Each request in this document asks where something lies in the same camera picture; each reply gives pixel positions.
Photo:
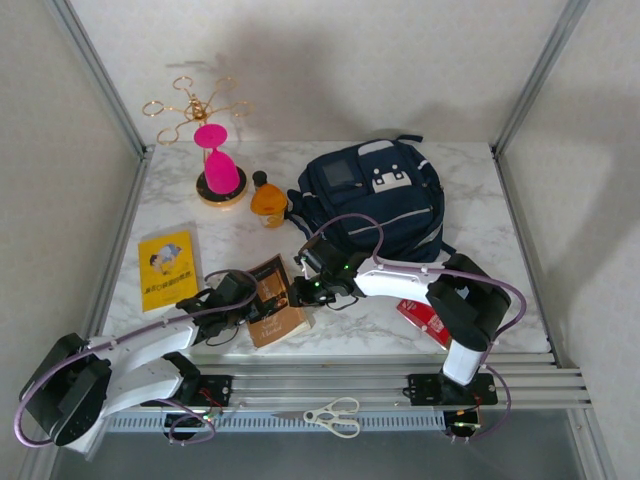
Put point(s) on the red box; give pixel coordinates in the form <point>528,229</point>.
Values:
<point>425,320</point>

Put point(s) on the jar with orange lid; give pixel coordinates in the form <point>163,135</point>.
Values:
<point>270,200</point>

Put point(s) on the aluminium front rail bed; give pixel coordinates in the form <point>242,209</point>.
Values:
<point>320,382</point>

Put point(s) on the aluminium frame post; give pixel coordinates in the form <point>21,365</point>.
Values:
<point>540,75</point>
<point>100,80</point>

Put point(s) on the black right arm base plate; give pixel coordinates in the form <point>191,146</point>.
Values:
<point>425,390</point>

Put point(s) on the small circuit board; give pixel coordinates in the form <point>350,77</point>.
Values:
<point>212,416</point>
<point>465,420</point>

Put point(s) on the brown book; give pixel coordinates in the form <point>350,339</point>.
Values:
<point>277,320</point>

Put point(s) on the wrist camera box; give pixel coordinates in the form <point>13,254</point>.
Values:
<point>315,256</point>
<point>229,289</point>

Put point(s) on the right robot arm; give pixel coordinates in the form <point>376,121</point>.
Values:
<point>395,285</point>

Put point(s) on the pink goblet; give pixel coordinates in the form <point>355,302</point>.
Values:
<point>220,172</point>

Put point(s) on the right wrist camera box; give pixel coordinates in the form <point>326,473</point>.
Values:
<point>315,256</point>

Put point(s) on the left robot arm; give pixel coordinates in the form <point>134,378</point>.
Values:
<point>145,345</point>

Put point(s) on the spice bottle black cap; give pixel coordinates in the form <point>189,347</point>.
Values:
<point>259,179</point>

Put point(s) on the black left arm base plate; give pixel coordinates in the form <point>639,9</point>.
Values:
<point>220,387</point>

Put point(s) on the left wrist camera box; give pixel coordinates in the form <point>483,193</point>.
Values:
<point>229,289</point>

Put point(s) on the gold glass holder stand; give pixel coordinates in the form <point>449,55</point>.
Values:
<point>200,114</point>

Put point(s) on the yellow book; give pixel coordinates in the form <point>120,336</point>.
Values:
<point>167,270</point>

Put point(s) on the navy blue backpack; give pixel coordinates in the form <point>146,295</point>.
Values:
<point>390,210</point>

